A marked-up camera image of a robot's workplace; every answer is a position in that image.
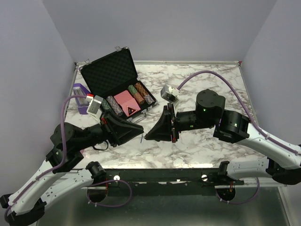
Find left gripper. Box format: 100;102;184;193
76;108;145;151

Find black poker chip case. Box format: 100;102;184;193
79;47;158;120

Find purple metronome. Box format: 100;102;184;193
72;83;90;115

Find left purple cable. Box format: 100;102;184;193
4;93;95;219

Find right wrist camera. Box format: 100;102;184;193
160;85;180;104

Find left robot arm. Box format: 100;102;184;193
0;112;144;226

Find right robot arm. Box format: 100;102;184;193
145;86;301;185

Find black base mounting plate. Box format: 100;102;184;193
91;168;244;196

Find pink playing card deck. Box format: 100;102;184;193
114;90;141;117

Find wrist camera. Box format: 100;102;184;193
160;85;180;104
86;94;103;122

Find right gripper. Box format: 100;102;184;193
145;103;215;143

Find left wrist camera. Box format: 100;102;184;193
86;94;103;122

